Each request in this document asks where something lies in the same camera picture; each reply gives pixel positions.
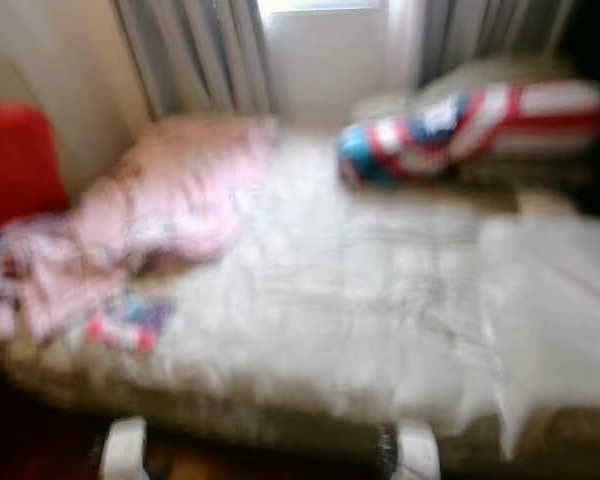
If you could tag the red long cushion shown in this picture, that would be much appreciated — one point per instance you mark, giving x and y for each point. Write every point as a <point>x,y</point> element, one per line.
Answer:
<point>20,165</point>

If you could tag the beige floral pillow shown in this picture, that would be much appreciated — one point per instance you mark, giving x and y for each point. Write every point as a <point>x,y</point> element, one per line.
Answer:
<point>480,75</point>

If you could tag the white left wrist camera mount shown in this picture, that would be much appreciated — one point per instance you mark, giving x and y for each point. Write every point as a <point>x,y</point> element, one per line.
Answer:
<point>123,450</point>

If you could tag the bed with beige floral sheet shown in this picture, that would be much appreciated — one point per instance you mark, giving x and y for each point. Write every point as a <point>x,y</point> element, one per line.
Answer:
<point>80,400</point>

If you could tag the grey pleated curtain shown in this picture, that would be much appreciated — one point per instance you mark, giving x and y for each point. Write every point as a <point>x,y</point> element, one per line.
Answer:
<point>200,55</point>
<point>490,40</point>

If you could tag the beige quilted bedspread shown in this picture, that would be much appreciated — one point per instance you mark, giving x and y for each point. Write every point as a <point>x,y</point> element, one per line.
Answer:
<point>370,300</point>

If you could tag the red white blue star pillow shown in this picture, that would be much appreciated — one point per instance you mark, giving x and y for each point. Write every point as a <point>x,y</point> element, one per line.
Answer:
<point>470,125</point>

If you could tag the pink cartoon print blanket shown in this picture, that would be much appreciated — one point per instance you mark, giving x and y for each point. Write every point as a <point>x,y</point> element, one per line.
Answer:
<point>150,215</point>

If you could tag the bright window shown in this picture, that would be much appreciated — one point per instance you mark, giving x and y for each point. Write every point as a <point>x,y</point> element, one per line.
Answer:
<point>320,5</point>

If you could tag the colourful comic magazine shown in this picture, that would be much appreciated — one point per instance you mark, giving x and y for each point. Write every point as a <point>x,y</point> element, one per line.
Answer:
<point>130,322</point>

